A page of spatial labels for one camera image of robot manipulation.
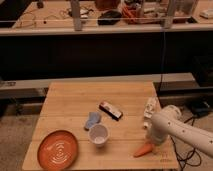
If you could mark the orange pepper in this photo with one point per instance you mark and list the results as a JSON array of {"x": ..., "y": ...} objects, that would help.
[{"x": 144, "y": 149}]

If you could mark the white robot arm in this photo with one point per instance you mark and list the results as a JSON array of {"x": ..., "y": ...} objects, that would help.
[{"x": 166, "y": 122}]

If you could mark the black and red box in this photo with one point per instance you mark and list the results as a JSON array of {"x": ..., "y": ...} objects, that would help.
[{"x": 114, "y": 112}]

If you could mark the blue crumpled cloth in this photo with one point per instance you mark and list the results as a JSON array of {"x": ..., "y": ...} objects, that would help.
[{"x": 94, "y": 118}]

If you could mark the white plastic toy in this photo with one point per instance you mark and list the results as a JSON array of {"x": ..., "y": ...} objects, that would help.
[{"x": 149, "y": 110}]

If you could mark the white paper cup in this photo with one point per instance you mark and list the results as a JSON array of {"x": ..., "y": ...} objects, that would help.
[{"x": 98, "y": 134}]

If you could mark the black bag on bench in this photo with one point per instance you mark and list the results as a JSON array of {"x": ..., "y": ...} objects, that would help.
[{"x": 110, "y": 17}]

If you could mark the orange plate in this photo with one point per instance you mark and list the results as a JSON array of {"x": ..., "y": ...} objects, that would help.
[{"x": 57, "y": 151}]

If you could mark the black power adapter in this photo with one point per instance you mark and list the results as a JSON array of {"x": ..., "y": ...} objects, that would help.
[{"x": 199, "y": 108}]

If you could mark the metal post left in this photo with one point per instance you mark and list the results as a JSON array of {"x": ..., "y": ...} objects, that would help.
[{"x": 75, "y": 8}]

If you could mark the metal post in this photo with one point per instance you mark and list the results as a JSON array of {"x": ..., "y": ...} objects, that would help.
[
  {"x": 168, "y": 20},
  {"x": 75, "y": 8}
]

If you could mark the metal post right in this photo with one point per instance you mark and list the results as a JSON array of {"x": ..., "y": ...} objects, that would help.
[{"x": 168, "y": 20}]

